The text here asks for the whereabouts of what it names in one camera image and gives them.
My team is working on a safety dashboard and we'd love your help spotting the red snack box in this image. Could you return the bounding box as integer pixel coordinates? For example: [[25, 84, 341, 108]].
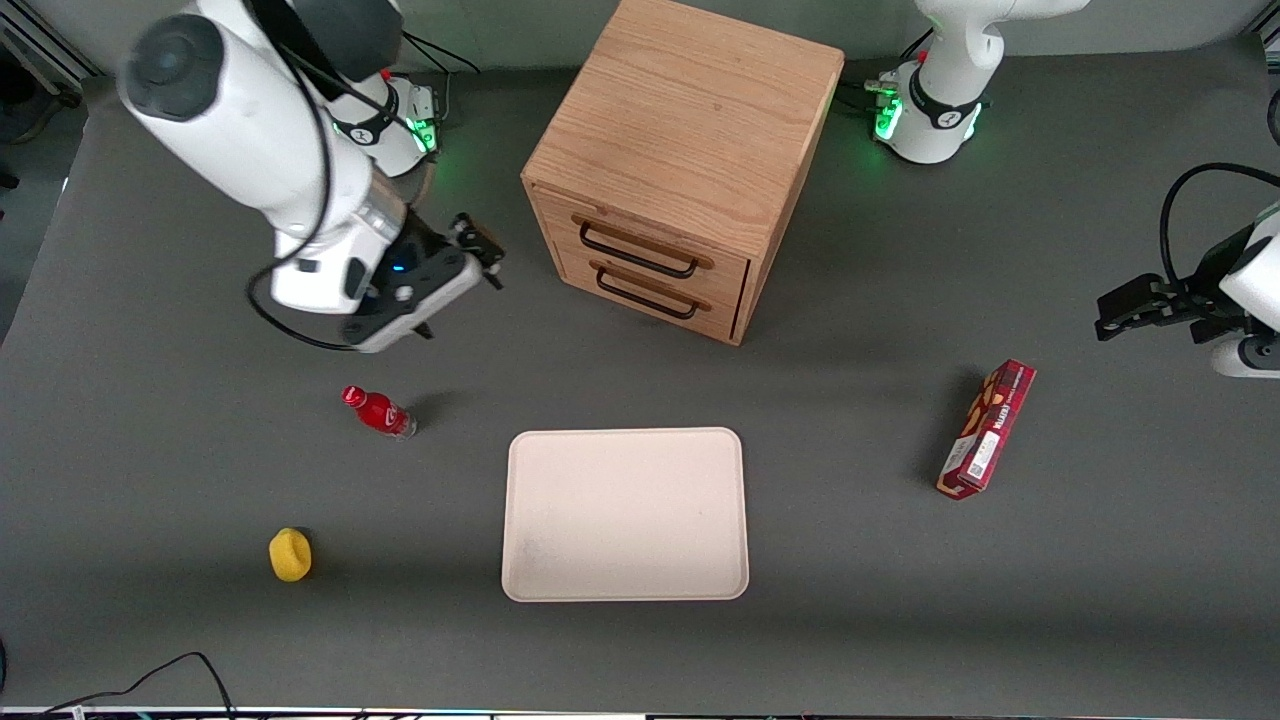
[[936, 359, 1037, 501]]

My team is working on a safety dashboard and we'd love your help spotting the black base cable bundle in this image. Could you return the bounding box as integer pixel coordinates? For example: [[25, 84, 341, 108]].
[[838, 30, 936, 116]]

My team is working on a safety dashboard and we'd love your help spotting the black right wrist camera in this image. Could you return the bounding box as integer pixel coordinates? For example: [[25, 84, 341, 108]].
[[449, 212, 504, 265]]

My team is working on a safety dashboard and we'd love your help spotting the wooden drawer cabinet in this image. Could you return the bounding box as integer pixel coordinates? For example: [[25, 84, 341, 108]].
[[521, 0, 845, 347]]

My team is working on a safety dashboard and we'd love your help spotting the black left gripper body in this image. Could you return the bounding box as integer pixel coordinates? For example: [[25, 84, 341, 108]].
[[1095, 273, 1253, 346]]

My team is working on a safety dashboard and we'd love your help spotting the black metal drawer handle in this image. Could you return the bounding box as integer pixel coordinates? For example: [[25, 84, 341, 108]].
[[590, 260, 714, 322], [572, 213, 717, 280]]

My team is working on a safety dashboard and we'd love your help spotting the aluminium frame rail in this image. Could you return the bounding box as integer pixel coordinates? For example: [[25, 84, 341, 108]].
[[0, 0, 101, 96]]

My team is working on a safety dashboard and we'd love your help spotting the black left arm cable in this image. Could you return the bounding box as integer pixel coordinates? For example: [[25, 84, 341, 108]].
[[1160, 163, 1280, 291]]

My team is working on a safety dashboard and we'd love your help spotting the yellow lemon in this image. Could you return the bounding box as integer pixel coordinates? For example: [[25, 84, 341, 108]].
[[268, 527, 313, 583]]

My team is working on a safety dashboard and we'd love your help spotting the red plastic bottle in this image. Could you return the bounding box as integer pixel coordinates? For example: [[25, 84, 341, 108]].
[[341, 385, 418, 439]]

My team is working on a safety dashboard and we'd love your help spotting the beige rectangular tray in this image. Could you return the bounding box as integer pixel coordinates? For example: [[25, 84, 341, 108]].
[[501, 427, 750, 603]]

